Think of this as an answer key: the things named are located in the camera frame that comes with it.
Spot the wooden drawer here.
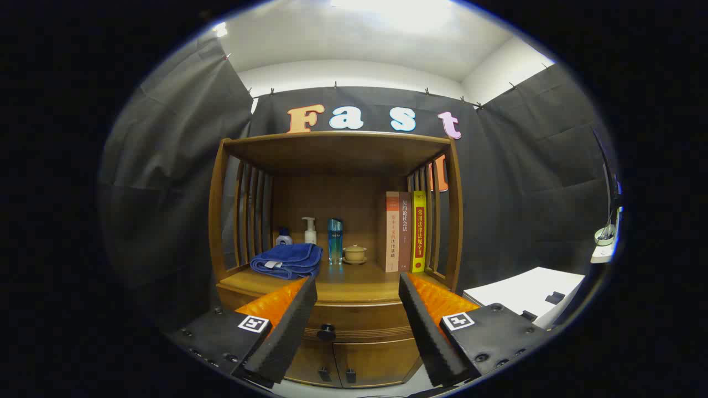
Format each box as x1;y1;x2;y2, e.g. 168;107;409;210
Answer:
217;287;471;344

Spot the brown book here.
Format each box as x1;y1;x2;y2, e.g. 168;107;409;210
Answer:
399;192;413;271

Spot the beige orange book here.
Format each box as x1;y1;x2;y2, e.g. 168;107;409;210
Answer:
385;191;400;273

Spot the wooden countertop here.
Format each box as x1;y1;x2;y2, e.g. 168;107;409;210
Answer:
217;252;455;307

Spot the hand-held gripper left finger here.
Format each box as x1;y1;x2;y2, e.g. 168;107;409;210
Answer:
166;276;319;389

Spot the wooden cabinet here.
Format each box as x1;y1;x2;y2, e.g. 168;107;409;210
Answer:
209;130;464;389

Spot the black backdrop cloth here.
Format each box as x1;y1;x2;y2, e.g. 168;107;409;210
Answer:
98;36;619;332

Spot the wooden cabinet door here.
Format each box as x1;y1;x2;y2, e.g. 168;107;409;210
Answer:
334;338;422;387
285;338;342;387

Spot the yellow book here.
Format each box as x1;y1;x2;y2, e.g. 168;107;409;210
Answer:
412;191;427;273

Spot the blue folded towel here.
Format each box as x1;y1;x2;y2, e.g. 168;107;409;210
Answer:
250;242;324;280

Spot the white plastic case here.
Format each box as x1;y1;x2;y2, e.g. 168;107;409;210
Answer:
464;266;586;331

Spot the white device with cable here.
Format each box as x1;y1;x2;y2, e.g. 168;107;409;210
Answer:
590;207;623;264

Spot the tall blue glass bottle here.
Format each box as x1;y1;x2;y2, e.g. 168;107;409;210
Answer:
327;218;343;265

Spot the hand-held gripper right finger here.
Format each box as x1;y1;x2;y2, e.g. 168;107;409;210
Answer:
398;272;554;387

